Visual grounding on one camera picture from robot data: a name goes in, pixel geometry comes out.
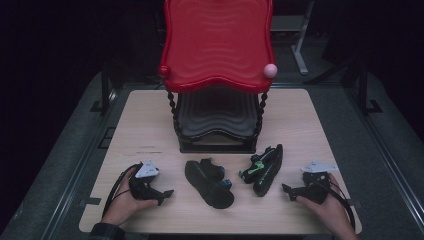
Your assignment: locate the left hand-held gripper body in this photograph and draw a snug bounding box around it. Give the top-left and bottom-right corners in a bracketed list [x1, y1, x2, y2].
[128, 159, 165, 202]

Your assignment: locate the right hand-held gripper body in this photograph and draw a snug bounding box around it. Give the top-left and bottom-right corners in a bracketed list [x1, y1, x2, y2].
[290, 160, 339, 205]

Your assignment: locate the black strapped sandal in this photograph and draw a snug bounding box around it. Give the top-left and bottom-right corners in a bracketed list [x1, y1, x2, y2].
[238, 143, 284, 198]
[184, 157, 235, 210]

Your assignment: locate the red and black shoe rack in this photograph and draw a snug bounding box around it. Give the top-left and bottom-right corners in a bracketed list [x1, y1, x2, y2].
[158, 0, 279, 155]

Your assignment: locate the person's left hand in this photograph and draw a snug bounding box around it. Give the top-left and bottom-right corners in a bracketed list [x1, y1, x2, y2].
[101, 166, 160, 228]

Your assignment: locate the person's right hand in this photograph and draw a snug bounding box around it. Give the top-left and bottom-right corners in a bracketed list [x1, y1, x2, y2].
[295, 172, 355, 231]

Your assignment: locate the black tape strip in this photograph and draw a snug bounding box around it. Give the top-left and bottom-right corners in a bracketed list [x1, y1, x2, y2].
[79, 196, 102, 207]

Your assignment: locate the grey metal stand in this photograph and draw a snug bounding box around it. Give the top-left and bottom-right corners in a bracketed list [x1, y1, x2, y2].
[270, 0, 316, 76]

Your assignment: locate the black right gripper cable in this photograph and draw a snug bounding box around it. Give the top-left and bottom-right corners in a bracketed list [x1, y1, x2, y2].
[318, 180, 357, 232]

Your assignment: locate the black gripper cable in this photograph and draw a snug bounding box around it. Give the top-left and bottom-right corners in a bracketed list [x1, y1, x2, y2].
[318, 180, 357, 232]
[102, 162, 142, 218]

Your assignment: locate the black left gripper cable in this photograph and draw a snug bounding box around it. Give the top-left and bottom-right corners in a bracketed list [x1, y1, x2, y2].
[102, 162, 142, 218]

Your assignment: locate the black table bracket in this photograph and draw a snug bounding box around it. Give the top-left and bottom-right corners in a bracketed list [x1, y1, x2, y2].
[97, 126, 117, 150]

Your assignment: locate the black upright post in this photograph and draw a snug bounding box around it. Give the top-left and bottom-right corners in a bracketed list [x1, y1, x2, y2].
[89, 62, 118, 115]
[354, 62, 384, 116]

